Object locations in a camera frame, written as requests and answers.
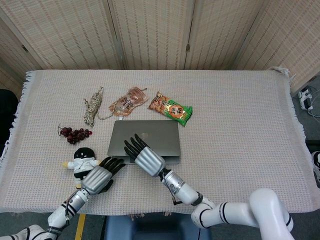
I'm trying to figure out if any white power strip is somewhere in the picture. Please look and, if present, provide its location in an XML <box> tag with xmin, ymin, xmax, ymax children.
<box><xmin>297</xmin><ymin>86</ymin><xmax>315</xmax><ymax>111</ymax></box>

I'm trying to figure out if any white cable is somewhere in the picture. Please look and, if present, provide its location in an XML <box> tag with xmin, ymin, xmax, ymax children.
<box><xmin>306</xmin><ymin>85</ymin><xmax>320</xmax><ymax>122</ymax></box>

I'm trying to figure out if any red grape bunch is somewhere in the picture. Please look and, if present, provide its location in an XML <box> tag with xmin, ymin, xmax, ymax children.
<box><xmin>57</xmin><ymin>123</ymin><xmax>94</xmax><ymax>146</ymax></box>

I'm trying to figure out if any black white shoe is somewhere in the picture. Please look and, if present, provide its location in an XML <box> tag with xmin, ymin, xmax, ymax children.
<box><xmin>311</xmin><ymin>150</ymin><xmax>320</xmax><ymax>189</ymax></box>

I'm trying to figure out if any green orange snack bag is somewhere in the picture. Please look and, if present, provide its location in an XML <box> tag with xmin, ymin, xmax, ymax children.
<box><xmin>147</xmin><ymin>91</ymin><xmax>194</xmax><ymax>127</ymax></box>

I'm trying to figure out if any orange clear snack bag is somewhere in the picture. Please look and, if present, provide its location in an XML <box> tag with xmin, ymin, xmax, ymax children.
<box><xmin>108</xmin><ymin>86</ymin><xmax>148</xmax><ymax>118</ymax></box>

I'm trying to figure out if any black-haired plush doll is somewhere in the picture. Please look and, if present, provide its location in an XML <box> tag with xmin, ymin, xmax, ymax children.
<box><xmin>61</xmin><ymin>147</ymin><xmax>102</xmax><ymax>190</ymax></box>

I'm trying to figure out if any beige cloth-covered table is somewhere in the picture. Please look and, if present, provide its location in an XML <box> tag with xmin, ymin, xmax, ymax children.
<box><xmin>0</xmin><ymin>65</ymin><xmax>313</xmax><ymax>219</ymax></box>

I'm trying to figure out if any beige twine bundle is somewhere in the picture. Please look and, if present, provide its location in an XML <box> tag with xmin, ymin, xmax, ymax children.
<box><xmin>83</xmin><ymin>86</ymin><xmax>114</xmax><ymax>128</ymax></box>

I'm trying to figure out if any woven folding screen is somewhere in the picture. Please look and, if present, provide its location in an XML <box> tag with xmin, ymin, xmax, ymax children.
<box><xmin>0</xmin><ymin>0</ymin><xmax>320</xmax><ymax>94</ymax></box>

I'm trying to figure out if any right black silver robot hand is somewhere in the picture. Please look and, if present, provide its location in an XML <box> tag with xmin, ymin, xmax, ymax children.
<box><xmin>123</xmin><ymin>133</ymin><xmax>167</xmax><ymax>178</ymax></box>

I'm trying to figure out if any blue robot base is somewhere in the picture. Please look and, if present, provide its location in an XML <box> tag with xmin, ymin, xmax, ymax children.
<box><xmin>103</xmin><ymin>214</ymin><xmax>211</xmax><ymax>240</ymax></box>

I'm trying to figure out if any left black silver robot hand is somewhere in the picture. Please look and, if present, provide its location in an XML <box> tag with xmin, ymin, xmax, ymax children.
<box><xmin>81</xmin><ymin>156</ymin><xmax>125</xmax><ymax>196</ymax></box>

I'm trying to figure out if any silver laptop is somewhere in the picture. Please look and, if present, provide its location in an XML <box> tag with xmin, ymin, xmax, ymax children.
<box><xmin>107</xmin><ymin>119</ymin><xmax>181</xmax><ymax>165</ymax></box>

